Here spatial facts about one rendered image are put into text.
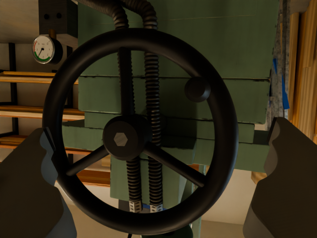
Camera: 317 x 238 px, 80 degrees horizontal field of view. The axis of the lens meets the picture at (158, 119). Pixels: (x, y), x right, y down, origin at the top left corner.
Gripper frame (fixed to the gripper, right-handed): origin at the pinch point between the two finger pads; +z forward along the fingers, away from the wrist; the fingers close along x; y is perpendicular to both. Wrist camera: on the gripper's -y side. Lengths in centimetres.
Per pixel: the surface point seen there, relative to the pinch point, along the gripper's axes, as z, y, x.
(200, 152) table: 21.0, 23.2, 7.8
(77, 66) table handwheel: 16.1, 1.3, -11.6
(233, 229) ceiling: 142, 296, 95
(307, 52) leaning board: 137, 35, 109
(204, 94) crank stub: 5.4, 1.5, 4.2
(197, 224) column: 33, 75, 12
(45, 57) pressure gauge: 32.7, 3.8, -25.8
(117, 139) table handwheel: 8.9, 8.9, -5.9
